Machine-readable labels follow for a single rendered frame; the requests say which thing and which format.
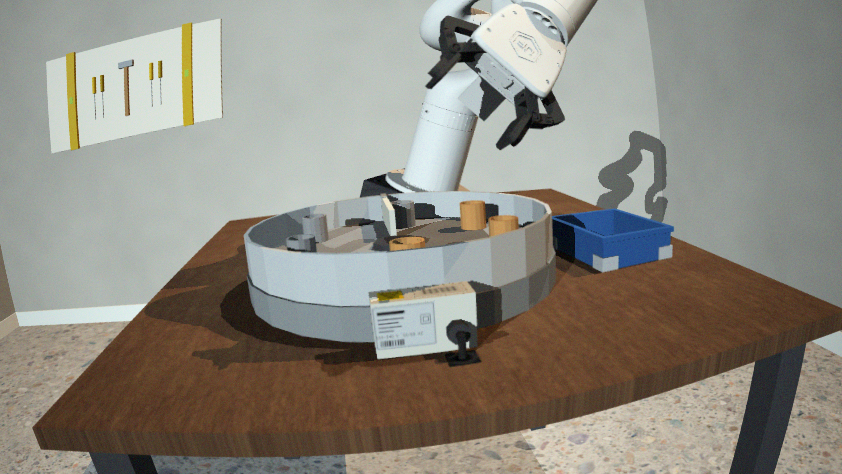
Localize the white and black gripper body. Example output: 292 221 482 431
465 4 566 105

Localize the bronze cylinder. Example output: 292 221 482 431
389 237 425 251
488 215 519 237
459 200 486 230

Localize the blue plastic crate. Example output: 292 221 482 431
552 209 674 272

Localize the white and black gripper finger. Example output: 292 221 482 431
496 87 565 150
425 16 487 89

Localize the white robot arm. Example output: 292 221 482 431
386 0 598 193

